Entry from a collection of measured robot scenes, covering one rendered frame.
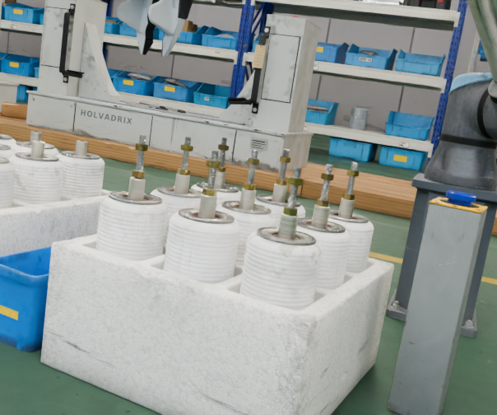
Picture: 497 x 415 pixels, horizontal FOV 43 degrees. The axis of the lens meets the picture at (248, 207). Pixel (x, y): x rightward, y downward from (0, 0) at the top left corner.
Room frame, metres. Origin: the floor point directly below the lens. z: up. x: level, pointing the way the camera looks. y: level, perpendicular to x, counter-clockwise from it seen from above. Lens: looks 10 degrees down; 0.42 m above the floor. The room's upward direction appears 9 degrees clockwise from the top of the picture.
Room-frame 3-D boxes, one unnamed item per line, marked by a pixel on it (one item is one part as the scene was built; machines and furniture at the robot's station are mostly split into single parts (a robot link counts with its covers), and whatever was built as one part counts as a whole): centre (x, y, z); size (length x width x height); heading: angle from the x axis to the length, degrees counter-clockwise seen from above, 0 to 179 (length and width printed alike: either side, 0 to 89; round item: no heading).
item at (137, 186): (0.87, 0.16, 0.26); 0.02 x 0.02 x 0.03
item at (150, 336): (0.93, 0.00, 0.09); 0.39 x 0.39 x 0.18; 64
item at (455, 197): (0.87, -0.29, 0.32); 0.04 x 0.04 x 0.02
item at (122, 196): (0.87, 0.16, 0.25); 0.08 x 0.08 x 0.01
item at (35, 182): (1.11, 0.39, 0.16); 0.10 x 0.10 x 0.18
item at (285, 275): (0.77, -0.05, 0.16); 0.10 x 0.10 x 0.18
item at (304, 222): (0.87, -0.10, 0.25); 0.08 x 0.08 x 0.01
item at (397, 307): (1.34, -0.44, 0.15); 0.19 x 0.19 x 0.30; 72
